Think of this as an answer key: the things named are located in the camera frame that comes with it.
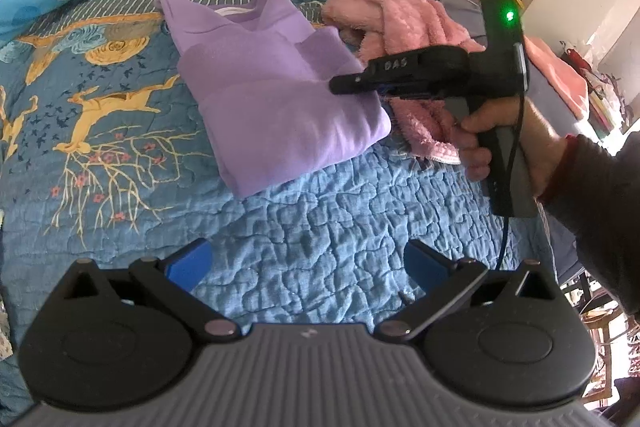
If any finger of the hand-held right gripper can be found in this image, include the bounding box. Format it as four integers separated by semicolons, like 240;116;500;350
329;46;473;100

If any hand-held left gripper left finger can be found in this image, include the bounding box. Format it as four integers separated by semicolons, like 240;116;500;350
65;237;241;340

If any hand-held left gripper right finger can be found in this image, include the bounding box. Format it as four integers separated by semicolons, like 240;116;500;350
375;239;558;342

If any purple sweater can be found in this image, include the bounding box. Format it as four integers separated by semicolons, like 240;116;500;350
159;0;392;198

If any person's right hand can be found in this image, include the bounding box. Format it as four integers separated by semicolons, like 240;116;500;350
449;96;568;202

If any pink fluffy garment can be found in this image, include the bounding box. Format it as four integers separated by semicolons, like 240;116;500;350
321;0;486;166

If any coral pink cloth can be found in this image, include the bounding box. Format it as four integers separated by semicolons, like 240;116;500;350
525;36;591;118

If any blue deer printed quilt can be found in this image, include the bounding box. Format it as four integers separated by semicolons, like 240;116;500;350
0;0;566;408

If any black cable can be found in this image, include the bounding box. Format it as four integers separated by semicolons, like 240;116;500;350
495;42;528;270

